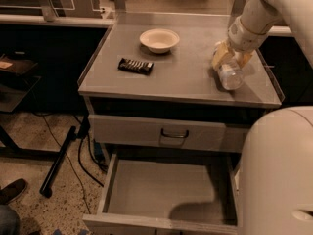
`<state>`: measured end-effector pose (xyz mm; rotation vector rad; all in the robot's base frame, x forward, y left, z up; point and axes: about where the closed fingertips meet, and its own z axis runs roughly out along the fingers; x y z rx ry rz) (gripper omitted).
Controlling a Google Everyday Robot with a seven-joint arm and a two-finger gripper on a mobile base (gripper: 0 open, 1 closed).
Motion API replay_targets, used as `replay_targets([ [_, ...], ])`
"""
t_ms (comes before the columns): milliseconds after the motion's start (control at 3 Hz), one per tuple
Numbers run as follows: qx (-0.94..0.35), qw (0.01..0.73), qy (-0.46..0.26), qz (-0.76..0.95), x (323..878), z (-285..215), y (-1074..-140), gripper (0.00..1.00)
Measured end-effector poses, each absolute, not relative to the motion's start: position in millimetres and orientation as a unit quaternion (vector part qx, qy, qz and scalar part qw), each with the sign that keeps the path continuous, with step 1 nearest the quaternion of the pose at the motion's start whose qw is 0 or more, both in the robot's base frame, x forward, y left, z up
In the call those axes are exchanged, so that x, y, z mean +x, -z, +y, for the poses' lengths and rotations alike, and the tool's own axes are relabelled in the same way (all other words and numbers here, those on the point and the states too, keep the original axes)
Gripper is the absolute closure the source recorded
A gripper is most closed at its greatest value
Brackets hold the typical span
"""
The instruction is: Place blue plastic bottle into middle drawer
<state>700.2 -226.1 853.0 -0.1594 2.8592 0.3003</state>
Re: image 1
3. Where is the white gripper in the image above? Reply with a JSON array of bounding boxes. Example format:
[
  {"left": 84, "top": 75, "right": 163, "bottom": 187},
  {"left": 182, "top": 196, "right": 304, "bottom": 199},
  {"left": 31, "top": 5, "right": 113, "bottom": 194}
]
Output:
[{"left": 211, "top": 15, "right": 271, "bottom": 71}]

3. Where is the clear plastic water bottle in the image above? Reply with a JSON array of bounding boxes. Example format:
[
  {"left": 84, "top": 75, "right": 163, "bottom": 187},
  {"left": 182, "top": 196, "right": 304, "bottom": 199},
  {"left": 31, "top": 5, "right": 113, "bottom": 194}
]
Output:
[{"left": 215, "top": 55, "right": 244, "bottom": 90}]

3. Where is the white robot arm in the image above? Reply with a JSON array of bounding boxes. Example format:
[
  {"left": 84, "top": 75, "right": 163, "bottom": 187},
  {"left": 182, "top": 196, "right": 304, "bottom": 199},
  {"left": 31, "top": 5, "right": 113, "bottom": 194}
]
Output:
[{"left": 212, "top": 0, "right": 313, "bottom": 235}]

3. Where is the grey drawer cabinet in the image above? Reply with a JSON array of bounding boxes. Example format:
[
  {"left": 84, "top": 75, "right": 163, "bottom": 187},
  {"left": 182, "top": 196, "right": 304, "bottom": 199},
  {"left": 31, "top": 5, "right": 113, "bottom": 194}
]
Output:
[{"left": 77, "top": 11, "right": 286, "bottom": 235}]

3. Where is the open middle drawer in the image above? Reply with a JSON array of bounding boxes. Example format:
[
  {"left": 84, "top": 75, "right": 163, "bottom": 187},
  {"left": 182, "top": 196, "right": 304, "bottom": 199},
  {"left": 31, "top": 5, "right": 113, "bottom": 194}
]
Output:
[{"left": 83, "top": 153, "right": 238, "bottom": 235}]

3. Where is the white paper bowl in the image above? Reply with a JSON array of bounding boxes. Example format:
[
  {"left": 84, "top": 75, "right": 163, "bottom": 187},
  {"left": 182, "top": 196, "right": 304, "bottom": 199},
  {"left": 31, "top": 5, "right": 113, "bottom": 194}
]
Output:
[{"left": 140, "top": 28, "right": 180, "bottom": 54}]

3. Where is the dark striped snack bar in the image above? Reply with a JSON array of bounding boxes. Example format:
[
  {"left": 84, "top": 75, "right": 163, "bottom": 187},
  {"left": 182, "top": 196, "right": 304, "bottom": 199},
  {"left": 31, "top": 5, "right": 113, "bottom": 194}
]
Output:
[{"left": 118, "top": 58, "right": 154, "bottom": 75}]

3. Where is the dark side table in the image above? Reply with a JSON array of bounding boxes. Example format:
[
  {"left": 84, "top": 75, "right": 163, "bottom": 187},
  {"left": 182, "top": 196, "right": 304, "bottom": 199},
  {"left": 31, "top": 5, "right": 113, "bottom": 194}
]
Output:
[{"left": 0, "top": 55, "right": 60, "bottom": 160}]

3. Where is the black metal stand leg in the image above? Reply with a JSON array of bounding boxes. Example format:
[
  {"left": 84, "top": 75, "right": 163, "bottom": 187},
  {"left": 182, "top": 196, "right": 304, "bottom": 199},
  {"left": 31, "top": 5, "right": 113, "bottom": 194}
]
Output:
[{"left": 39, "top": 117, "right": 90, "bottom": 198}]

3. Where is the brown shoe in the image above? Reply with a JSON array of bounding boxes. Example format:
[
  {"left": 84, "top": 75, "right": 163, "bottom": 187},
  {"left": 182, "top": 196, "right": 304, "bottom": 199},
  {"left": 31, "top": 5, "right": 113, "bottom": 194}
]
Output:
[{"left": 0, "top": 178, "right": 27, "bottom": 205}]

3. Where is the blue jeans leg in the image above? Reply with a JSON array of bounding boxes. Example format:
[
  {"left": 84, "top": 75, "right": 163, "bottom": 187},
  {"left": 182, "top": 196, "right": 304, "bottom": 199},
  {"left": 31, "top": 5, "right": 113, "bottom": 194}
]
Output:
[{"left": 0, "top": 205, "right": 20, "bottom": 235}]

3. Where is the closed top drawer with handle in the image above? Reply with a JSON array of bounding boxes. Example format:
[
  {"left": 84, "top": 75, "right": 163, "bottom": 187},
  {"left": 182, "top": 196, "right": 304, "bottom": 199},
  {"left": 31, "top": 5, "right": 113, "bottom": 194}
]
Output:
[{"left": 89, "top": 115, "right": 250, "bottom": 153}]

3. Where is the black cable on floor left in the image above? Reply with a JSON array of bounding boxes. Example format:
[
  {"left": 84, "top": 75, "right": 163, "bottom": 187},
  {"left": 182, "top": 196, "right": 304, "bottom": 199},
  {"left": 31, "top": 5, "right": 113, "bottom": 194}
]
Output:
[{"left": 32, "top": 111, "right": 109, "bottom": 213}]

